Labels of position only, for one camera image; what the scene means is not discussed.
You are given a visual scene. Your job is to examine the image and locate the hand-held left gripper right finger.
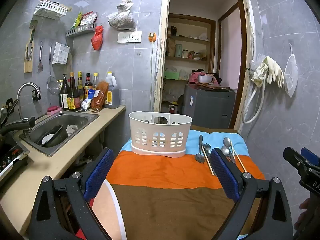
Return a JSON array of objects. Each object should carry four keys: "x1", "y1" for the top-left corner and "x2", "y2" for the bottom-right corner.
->
[{"x1": 210, "y1": 149, "x2": 294, "y2": 240}]

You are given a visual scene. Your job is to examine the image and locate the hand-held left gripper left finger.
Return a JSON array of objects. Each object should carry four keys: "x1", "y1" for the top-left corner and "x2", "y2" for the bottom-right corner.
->
[{"x1": 29, "y1": 147, "x2": 114, "y2": 240}]

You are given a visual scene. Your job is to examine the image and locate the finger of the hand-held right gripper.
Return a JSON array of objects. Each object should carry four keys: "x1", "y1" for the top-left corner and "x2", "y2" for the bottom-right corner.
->
[
  {"x1": 301, "y1": 147, "x2": 320, "y2": 167},
  {"x1": 283, "y1": 146, "x2": 305, "y2": 171}
]

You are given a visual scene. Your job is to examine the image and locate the metal fork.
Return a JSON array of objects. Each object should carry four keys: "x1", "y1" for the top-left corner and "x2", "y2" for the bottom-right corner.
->
[{"x1": 202, "y1": 143, "x2": 212, "y2": 159}]

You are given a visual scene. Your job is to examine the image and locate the white plastic utensil basket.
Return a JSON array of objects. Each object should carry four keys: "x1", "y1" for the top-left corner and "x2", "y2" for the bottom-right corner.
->
[{"x1": 129, "y1": 111, "x2": 193, "y2": 158}]

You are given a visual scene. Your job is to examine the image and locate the person's right hand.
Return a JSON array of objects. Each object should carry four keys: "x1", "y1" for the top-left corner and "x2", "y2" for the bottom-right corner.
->
[{"x1": 294, "y1": 197, "x2": 312, "y2": 233}]

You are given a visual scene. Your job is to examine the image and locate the black pot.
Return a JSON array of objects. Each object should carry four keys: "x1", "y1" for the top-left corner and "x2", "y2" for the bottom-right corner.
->
[{"x1": 37, "y1": 125, "x2": 69, "y2": 148}]

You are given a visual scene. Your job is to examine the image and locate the stainless steel sink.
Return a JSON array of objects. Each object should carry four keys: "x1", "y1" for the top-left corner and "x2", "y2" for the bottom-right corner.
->
[{"x1": 19, "y1": 111, "x2": 100, "y2": 157}]

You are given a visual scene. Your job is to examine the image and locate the white plate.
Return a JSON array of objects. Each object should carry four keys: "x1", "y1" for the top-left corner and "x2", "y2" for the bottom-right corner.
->
[{"x1": 41, "y1": 134, "x2": 55, "y2": 145}]

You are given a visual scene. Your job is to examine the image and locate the colourful striped blanket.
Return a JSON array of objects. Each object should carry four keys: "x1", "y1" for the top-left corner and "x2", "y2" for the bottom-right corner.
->
[{"x1": 90, "y1": 126, "x2": 265, "y2": 240}]

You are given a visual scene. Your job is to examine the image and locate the grey appliance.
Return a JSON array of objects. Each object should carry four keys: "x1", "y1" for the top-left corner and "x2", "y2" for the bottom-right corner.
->
[{"x1": 182, "y1": 83, "x2": 237, "y2": 130}]

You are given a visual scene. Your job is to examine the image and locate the beige kitchen counter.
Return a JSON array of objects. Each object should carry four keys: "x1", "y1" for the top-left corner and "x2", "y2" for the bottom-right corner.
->
[{"x1": 0, "y1": 105, "x2": 127, "y2": 235}]

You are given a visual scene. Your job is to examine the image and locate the blue white packet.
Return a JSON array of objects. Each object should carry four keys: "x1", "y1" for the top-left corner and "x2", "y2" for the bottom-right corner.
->
[{"x1": 81, "y1": 89, "x2": 97, "y2": 111}]

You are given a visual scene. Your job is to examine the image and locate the orange snack packet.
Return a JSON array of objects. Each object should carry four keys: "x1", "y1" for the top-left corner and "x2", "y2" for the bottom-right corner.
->
[{"x1": 90, "y1": 80, "x2": 111, "y2": 113}]

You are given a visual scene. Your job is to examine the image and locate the white mesh bag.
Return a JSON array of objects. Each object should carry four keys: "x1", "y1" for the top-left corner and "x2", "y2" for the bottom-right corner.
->
[{"x1": 283, "y1": 44, "x2": 299, "y2": 98}]

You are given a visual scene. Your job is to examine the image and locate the dark soy sauce bottle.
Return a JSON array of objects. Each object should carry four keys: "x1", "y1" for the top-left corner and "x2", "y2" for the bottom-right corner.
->
[{"x1": 67, "y1": 72, "x2": 81, "y2": 112}]

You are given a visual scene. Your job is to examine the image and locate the large dark oil jug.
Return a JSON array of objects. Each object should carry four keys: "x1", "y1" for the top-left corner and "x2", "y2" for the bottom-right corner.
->
[{"x1": 103, "y1": 71, "x2": 120, "y2": 109}]

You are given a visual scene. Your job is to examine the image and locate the dark pump bottle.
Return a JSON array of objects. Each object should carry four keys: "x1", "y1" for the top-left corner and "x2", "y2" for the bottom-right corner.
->
[{"x1": 59, "y1": 74, "x2": 71, "y2": 110}]

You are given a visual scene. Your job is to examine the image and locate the wooden cutting board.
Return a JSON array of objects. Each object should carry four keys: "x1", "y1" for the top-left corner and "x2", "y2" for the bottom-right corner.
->
[{"x1": 199, "y1": 82, "x2": 230, "y2": 91}]

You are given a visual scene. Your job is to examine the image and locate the cream rubber gloves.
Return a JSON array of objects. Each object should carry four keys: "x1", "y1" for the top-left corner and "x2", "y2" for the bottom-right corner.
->
[{"x1": 251, "y1": 56, "x2": 285, "y2": 89}]

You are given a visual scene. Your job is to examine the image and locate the yellow cap sauce bottle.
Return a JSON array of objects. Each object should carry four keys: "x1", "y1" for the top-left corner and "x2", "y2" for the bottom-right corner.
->
[{"x1": 76, "y1": 71, "x2": 86, "y2": 103}]

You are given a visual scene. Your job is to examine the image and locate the red label sauce bottle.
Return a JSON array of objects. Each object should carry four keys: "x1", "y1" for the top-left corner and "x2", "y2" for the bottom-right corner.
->
[{"x1": 84, "y1": 73, "x2": 93, "y2": 100}]

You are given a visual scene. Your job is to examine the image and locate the metal pot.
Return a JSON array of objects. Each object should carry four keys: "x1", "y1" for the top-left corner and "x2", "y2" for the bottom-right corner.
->
[{"x1": 197, "y1": 74, "x2": 215, "y2": 84}]

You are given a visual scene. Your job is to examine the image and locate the metal mesh strainer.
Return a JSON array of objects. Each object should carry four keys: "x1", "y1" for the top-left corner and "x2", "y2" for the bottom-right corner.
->
[{"x1": 47, "y1": 45, "x2": 61, "y2": 96}]

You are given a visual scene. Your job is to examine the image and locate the green box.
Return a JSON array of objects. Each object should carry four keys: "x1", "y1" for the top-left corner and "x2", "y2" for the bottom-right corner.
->
[{"x1": 163, "y1": 70, "x2": 180, "y2": 81}]

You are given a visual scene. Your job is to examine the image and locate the curved metal faucet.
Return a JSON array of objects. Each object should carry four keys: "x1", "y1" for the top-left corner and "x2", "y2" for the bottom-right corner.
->
[{"x1": 16, "y1": 82, "x2": 42, "y2": 137}]

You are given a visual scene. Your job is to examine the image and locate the wooden knife holder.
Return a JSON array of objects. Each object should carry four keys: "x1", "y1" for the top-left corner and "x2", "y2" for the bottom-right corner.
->
[{"x1": 24, "y1": 20, "x2": 39, "y2": 74}]

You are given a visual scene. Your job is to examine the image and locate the red plastic bag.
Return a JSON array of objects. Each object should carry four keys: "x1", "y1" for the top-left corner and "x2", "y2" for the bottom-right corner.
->
[{"x1": 91, "y1": 25, "x2": 104, "y2": 51}]

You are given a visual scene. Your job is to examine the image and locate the wooden storage shelf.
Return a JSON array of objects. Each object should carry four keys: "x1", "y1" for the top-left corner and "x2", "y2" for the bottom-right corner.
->
[{"x1": 162, "y1": 13, "x2": 216, "y2": 107}]

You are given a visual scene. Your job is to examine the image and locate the green yellow packet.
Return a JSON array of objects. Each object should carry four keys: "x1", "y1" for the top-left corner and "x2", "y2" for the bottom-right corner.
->
[{"x1": 71, "y1": 12, "x2": 83, "y2": 29}]

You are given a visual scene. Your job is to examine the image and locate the red white packets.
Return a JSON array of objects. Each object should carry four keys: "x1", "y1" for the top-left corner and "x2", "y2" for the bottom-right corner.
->
[{"x1": 81, "y1": 11, "x2": 98, "y2": 26}]

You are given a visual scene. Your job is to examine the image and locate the clear plastic bag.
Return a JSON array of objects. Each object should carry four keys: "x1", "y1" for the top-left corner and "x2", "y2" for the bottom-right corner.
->
[{"x1": 107, "y1": 0, "x2": 137, "y2": 31}]

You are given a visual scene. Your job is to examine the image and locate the wooden rolling pin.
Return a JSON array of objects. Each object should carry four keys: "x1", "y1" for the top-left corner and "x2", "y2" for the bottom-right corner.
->
[{"x1": 35, "y1": 0, "x2": 73, "y2": 11}]

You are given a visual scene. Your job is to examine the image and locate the white hose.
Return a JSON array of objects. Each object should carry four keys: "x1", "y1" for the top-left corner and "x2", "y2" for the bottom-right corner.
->
[{"x1": 241, "y1": 79, "x2": 266, "y2": 124}]

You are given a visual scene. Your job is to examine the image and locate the black pan handle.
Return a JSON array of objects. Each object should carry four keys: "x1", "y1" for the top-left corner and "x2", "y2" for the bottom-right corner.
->
[{"x1": 0, "y1": 117, "x2": 36, "y2": 136}]

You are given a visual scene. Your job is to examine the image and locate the white cable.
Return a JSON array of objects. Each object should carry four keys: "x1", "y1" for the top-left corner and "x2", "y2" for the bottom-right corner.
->
[{"x1": 149, "y1": 41, "x2": 155, "y2": 111}]

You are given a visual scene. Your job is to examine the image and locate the white wall chopstick holder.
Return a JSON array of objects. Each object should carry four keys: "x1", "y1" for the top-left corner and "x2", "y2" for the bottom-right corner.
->
[{"x1": 52, "y1": 42, "x2": 71, "y2": 65}]

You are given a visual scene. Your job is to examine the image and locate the wooden door frame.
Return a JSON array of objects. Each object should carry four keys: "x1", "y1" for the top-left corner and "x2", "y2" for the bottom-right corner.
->
[{"x1": 152, "y1": 0, "x2": 256, "y2": 130}]

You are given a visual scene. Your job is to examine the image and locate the white wall switch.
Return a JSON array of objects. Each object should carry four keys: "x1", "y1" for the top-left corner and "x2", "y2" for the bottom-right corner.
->
[{"x1": 117, "y1": 31, "x2": 131, "y2": 44}]

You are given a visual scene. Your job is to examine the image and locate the grey wall shelf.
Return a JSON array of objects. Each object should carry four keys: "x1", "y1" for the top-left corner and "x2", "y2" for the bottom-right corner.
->
[{"x1": 65, "y1": 22, "x2": 98, "y2": 38}]

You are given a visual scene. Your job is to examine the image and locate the white wall basket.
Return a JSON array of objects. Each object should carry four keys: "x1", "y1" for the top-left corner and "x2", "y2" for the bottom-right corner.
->
[{"x1": 33, "y1": 0, "x2": 69, "y2": 20}]

